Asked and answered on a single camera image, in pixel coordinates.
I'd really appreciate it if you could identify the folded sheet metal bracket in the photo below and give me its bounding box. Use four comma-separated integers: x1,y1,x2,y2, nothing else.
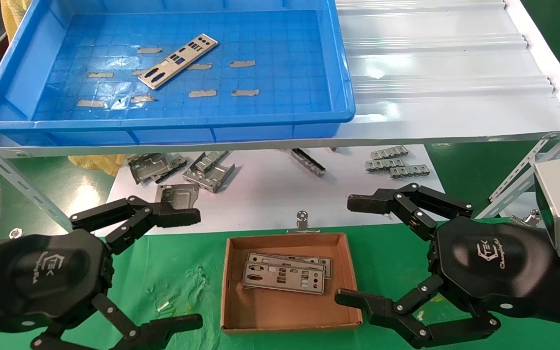
128,153,188,186

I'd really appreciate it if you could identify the flat stamped metal plate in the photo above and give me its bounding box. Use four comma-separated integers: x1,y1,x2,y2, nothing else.
155,184,200,212

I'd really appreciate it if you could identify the long narrow metal bar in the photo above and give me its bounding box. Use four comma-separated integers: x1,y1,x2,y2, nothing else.
287,148,326,176

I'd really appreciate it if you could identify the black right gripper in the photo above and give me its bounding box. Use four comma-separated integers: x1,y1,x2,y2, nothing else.
334,183,555,350

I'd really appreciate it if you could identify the blue plastic tray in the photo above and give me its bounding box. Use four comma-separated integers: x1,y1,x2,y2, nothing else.
0,0,357,146

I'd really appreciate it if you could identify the brown cardboard box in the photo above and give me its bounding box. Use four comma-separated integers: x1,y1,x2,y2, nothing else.
220,232,363,335

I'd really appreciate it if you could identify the channel shaped metal bracket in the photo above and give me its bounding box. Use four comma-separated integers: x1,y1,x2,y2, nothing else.
183,151,236,193

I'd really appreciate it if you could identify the small notched metal bracket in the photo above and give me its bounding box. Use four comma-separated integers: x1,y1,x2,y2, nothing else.
389,165,431,179
366,158,406,172
371,146,409,160

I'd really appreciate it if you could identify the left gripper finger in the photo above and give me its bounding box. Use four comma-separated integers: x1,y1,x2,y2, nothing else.
69,195,201,256

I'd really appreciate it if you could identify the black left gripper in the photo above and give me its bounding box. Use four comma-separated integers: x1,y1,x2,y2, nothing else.
0,230,204,350

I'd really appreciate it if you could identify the perforated steel shelf post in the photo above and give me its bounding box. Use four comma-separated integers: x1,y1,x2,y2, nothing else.
474,124,560,219
0,124,74,231

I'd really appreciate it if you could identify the metal IO shield plate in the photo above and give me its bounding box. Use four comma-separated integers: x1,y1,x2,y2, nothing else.
242,262,325,296
247,252,333,279
138,33,218,90

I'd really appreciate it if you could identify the white metal shelf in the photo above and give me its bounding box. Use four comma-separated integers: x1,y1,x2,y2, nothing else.
0,0,560,158

